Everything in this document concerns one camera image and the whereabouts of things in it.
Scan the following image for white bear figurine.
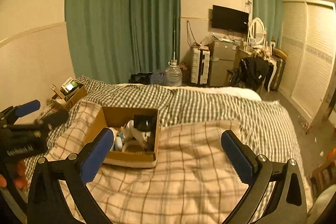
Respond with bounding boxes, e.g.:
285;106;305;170
110;120;134;151

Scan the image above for brown tape roll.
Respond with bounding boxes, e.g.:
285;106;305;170
121;139;146;154

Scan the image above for grey white sock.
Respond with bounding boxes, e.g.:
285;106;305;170
131;128;151;150

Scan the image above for black object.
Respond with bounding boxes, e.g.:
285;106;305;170
133;114;156;132

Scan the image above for person's left hand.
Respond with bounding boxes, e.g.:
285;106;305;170
0;159;28;190

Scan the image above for small cardboard box with items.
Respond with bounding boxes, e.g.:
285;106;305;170
51;77;88;111

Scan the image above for open cardboard box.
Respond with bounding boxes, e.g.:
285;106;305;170
84;106;160;168

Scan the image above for green gingham duvet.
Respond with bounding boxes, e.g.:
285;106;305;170
23;75;308;188

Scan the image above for black bag on floor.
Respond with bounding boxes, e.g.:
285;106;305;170
129;73;152;85

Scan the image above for beige plaid blanket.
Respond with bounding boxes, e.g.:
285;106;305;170
47;99;313;224

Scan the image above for green curtain left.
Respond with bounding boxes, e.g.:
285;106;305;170
64;0;181;84

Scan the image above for green curtain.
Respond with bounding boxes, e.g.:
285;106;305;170
252;0;284;46
64;0;181;84

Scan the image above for large water bottle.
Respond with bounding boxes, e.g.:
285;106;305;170
164;60;182;87

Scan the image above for black clothes on chair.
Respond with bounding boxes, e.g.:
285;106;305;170
228;56;270;92

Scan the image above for white wardrobe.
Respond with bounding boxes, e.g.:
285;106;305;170
279;0;335;123

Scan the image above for white suitcase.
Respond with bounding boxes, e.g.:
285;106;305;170
191;46;210;85

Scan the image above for grey mini fridge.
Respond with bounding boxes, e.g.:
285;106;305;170
209;41;236;87

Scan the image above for oval vanity mirror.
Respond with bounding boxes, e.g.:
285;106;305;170
248;17;266;48

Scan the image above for green curtain right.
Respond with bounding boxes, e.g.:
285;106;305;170
252;0;284;46

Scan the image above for black wall television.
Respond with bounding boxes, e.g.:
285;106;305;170
211;5;249;34

